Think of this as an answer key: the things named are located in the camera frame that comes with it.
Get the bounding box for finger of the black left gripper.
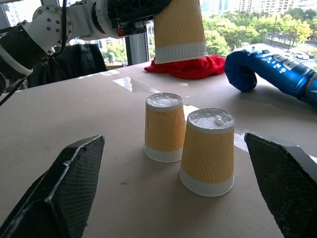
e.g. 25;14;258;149
150;0;174;17

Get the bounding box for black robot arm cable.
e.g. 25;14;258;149
48;0;69;58

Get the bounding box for red cloth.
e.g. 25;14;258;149
144;55;226;80

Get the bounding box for blue boxing glove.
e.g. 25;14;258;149
224;46;317;108

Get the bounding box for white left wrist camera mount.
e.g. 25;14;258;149
93;0;120;40

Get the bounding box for orange white ribbed paper cup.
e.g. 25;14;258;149
179;108;235;198
143;92;187;163
153;0;209;65

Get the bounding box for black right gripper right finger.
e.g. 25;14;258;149
244;131;317;238

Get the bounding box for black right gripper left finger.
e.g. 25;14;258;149
0;134;106;238

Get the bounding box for black jacket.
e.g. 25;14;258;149
27;43;107;88

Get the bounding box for dark window frame post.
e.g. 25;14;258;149
124;21;150;66

